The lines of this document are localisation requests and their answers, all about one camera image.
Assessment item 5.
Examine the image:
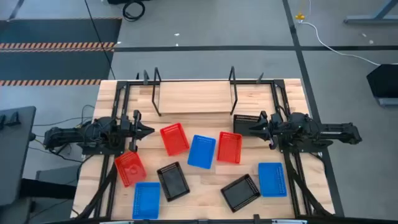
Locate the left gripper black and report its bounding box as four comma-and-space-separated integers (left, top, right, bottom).
119, 109, 155, 153

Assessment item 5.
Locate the yellow hanging power cord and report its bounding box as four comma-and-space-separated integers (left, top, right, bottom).
294, 0, 312, 22

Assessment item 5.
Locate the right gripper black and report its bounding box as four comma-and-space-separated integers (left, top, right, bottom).
248, 110, 282, 151

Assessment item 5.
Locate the black metal table frame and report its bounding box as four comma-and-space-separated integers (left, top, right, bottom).
71, 79, 336, 224

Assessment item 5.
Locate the grey metal table leg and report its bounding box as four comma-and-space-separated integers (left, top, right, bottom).
343, 0, 398, 26

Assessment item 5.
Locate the black desk crossbar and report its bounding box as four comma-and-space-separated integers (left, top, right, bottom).
19, 177, 77, 200

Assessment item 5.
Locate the black desk top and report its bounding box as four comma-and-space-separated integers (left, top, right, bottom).
0, 106, 37, 207

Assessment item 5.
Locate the blue plastic basket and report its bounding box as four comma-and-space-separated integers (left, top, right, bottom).
132, 182, 162, 220
187, 134, 217, 170
257, 162, 288, 198

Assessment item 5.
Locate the black desk clamp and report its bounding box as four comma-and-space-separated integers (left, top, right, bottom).
6, 111, 21, 127

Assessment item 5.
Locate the coiled black cable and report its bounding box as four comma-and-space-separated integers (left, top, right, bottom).
122, 0, 146, 22

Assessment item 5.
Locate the black mat with hazard stripes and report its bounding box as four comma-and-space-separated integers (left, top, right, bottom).
0, 17, 123, 87

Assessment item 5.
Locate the red plastic basket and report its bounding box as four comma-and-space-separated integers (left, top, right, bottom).
114, 151, 147, 188
159, 122, 190, 157
216, 131, 243, 165

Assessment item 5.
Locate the wooden shelf with black frame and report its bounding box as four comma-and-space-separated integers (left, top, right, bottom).
151, 65, 239, 117

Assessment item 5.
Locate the white floor cable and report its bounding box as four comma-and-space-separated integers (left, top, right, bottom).
300, 21, 382, 67

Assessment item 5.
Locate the grey stand foot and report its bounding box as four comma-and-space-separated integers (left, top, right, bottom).
375, 97, 398, 108

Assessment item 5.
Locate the black angular stand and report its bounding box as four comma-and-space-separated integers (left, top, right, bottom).
366, 63, 398, 99

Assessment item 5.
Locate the long black cable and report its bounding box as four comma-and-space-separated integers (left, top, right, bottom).
83, 0, 116, 80

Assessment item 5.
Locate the black plastic basket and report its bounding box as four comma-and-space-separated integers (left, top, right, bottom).
220, 173, 262, 213
233, 114, 264, 137
156, 161, 191, 203

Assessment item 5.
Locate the grey desk base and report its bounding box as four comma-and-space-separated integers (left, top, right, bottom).
18, 164, 82, 224

